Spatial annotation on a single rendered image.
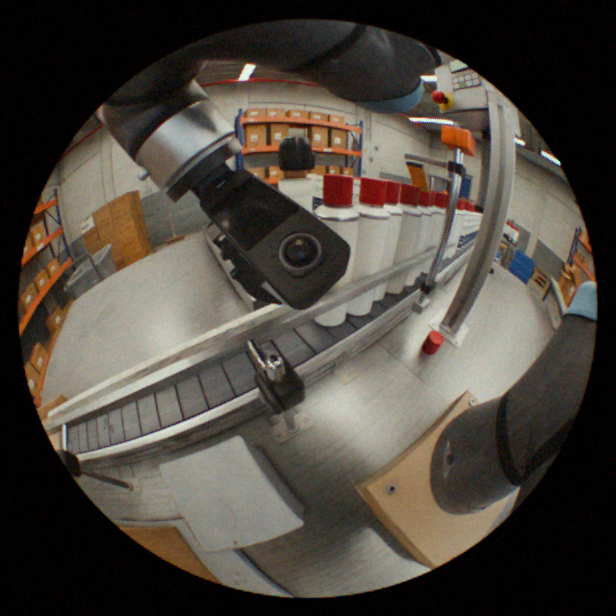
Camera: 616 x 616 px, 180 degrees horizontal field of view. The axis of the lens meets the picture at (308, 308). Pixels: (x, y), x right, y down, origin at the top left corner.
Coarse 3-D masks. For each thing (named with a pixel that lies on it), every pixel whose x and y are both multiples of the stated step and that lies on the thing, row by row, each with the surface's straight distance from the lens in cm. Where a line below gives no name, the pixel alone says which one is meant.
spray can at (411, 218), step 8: (408, 184) 33; (400, 192) 34; (408, 192) 33; (416, 192) 33; (400, 200) 34; (408, 200) 33; (416, 200) 34; (400, 208) 33; (408, 208) 33; (416, 208) 34; (408, 216) 32; (416, 216) 33; (408, 224) 33; (416, 224) 34; (400, 232) 33; (408, 232) 33; (416, 232) 34; (400, 240) 34; (408, 240) 34; (400, 248) 34; (408, 248) 34; (400, 256) 34; (408, 256) 35; (392, 264) 35; (392, 280) 37; (400, 280) 37; (392, 288) 37; (400, 288) 38
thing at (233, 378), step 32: (416, 288) 44; (352, 320) 31; (288, 352) 26; (320, 352) 27; (192, 384) 27; (224, 384) 26; (128, 416) 33; (160, 416) 28; (192, 416) 26; (96, 448) 38
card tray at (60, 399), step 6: (60, 396) 63; (48, 402) 71; (54, 402) 68; (60, 402) 66; (42, 408) 78; (48, 408) 74; (54, 408) 72; (42, 414) 83; (42, 420) 86; (48, 420) 78; (54, 438) 70; (54, 444) 70
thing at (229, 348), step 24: (408, 264) 33; (360, 288) 24; (288, 312) 19; (312, 312) 20; (240, 336) 18; (264, 336) 18; (192, 360) 18; (216, 360) 18; (144, 384) 20; (168, 384) 20; (96, 408) 25; (48, 432) 40
